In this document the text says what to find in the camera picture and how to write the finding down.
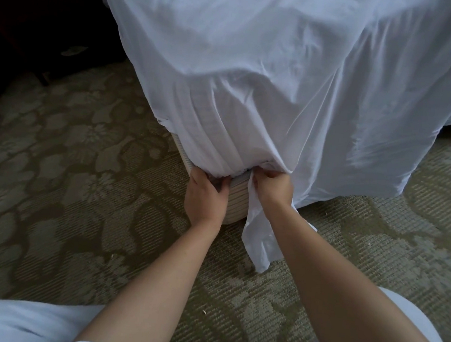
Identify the person's right hand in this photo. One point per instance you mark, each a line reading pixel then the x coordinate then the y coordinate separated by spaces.
pixel 275 188

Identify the person's left hand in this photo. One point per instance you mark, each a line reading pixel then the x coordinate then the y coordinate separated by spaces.
pixel 205 199

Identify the white bed sheet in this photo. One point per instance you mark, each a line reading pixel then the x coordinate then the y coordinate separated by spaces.
pixel 298 72

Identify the person's left forearm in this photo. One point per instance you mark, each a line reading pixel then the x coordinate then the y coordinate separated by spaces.
pixel 150 289

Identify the person's right forearm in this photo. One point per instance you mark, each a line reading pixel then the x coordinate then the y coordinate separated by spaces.
pixel 364 302

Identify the white paper under nightstand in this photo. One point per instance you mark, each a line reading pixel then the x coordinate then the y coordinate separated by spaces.
pixel 74 51

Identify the dark wooden nightstand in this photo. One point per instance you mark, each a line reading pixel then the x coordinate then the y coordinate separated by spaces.
pixel 41 16

